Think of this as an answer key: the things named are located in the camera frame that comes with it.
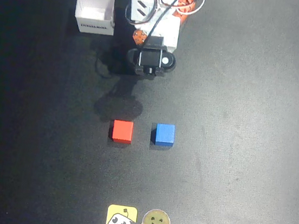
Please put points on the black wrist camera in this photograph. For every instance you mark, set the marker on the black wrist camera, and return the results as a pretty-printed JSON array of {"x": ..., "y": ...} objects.
[{"x": 151, "y": 59}]

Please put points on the blue cube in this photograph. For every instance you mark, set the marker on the blue cube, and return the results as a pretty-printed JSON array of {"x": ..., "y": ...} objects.
[{"x": 165, "y": 134}]

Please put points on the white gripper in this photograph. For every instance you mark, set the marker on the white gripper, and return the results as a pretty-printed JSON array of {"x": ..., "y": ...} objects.
[{"x": 166, "y": 35}]

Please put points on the red cube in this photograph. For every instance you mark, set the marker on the red cube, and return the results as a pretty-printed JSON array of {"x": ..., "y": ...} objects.
[{"x": 122, "y": 130}]

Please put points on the white cardboard box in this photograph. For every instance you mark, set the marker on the white cardboard box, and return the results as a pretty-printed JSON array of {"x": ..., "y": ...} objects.
[{"x": 95, "y": 9}]

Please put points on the yellow robot sticker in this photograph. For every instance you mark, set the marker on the yellow robot sticker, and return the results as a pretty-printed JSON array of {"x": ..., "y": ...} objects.
[{"x": 121, "y": 219}]

